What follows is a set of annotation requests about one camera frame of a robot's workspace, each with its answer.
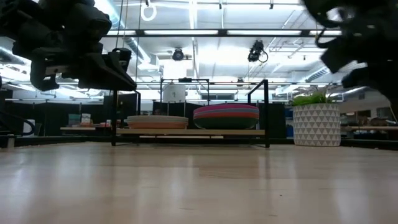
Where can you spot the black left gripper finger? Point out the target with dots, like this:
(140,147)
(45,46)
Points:
(122,57)
(105,77)

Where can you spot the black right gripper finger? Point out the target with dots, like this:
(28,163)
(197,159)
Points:
(339,56)
(357,77)

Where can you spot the dark teal plate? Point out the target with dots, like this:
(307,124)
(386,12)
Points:
(225,123)

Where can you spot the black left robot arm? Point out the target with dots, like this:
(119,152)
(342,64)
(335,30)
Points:
(14,15)

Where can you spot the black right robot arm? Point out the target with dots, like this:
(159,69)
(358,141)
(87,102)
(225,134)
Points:
(357,12)

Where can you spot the small coloured boxes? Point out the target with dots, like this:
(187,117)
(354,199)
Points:
(79,119)

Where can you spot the green plant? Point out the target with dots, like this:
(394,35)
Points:
(311,99)

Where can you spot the background wooden desk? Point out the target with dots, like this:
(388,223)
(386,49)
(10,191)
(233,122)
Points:
(370,127)

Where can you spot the white triangle-patterned planter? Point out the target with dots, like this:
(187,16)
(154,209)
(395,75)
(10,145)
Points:
(316,124)

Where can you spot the white round column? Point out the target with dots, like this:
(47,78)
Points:
(174,93)

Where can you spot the terracotta plate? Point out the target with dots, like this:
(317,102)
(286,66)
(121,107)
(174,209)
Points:
(157,125)

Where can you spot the pink plate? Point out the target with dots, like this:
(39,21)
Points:
(225,106)

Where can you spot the orange-red plate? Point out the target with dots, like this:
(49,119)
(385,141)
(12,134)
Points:
(225,114)

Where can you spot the black background rack frame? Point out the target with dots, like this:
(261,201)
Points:
(185,80)

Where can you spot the black table frame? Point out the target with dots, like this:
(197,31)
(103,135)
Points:
(62,140)

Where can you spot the black overhead camera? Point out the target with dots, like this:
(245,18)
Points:
(255,51)

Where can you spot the black overhead frame beam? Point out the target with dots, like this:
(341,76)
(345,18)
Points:
(224,32)

